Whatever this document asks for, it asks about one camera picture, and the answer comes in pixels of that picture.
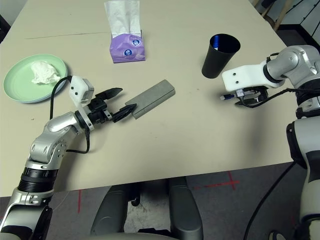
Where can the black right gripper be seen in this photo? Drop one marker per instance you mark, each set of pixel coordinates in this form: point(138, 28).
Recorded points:
point(261, 95)

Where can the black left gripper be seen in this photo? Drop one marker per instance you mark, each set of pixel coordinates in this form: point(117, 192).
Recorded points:
point(98, 111)

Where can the white pen blue cap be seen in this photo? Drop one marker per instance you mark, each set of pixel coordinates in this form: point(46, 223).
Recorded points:
point(227, 97)

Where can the grey glasses case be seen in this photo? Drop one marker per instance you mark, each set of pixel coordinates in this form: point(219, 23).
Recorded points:
point(152, 96)

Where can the green plate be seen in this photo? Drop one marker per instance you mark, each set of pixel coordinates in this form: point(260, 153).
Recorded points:
point(22, 82)

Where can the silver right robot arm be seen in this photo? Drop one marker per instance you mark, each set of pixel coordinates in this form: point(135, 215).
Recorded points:
point(297, 62)

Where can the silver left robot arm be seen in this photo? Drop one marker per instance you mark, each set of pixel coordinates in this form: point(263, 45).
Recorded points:
point(52, 135)

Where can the black plastic cup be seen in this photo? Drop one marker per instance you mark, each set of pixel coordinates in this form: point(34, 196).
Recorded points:
point(216, 62)

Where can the purple tissue pack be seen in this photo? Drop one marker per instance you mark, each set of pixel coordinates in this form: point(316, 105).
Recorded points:
point(127, 51)

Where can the blue marker pen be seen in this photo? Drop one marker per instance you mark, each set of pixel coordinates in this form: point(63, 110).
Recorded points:
point(215, 42)

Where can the white flat tissue sheet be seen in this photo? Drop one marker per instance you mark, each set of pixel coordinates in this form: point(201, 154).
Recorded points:
point(122, 17)

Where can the wooden stool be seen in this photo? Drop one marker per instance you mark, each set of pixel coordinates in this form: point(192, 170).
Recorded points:
point(280, 12)

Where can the black robot left leg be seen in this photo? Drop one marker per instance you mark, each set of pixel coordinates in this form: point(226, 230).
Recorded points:
point(110, 212)

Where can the black robot leg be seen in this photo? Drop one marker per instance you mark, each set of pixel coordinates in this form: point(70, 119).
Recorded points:
point(110, 212)
point(183, 210)

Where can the black robot right leg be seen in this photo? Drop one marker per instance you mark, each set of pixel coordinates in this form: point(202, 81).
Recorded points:
point(183, 210)

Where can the grey robot torso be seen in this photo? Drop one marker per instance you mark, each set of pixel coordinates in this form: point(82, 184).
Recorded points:
point(135, 236)

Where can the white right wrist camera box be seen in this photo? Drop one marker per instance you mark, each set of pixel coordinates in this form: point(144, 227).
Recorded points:
point(246, 77)

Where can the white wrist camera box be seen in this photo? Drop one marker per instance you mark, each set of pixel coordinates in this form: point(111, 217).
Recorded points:
point(246, 77)
point(80, 91)

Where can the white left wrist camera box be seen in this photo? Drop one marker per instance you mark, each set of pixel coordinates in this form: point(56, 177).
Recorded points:
point(80, 91)

